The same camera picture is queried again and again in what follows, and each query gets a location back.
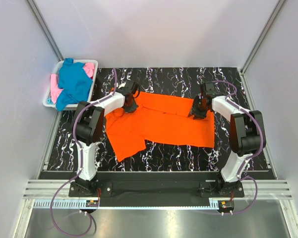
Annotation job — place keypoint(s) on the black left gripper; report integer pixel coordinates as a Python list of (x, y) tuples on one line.
[(132, 108)]

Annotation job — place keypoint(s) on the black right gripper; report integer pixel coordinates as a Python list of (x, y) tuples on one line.
[(198, 115)]

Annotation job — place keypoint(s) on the orange t shirt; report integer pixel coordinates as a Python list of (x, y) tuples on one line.
[(161, 119)]

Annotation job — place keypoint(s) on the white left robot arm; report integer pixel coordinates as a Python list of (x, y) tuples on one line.
[(87, 128)]

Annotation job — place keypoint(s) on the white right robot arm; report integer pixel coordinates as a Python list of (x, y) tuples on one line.
[(246, 137)]

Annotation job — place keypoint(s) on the pink t shirt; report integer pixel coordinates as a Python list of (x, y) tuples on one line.
[(55, 91)]

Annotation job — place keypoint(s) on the blue t shirt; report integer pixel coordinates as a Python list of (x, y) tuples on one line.
[(74, 82)]

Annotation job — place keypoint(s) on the light blue garment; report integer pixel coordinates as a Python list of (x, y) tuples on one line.
[(49, 101)]

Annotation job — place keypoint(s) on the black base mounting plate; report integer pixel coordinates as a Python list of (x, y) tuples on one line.
[(156, 189)]

